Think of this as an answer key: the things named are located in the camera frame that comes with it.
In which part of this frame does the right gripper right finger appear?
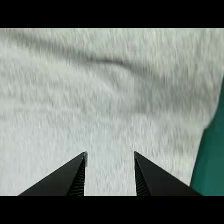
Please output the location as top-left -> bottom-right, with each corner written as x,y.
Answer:
133,150 -> 202,197

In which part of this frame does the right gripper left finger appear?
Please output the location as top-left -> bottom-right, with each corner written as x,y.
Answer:
18,151 -> 89,197

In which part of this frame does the grey garment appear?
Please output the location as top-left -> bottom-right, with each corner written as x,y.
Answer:
0,27 -> 224,197

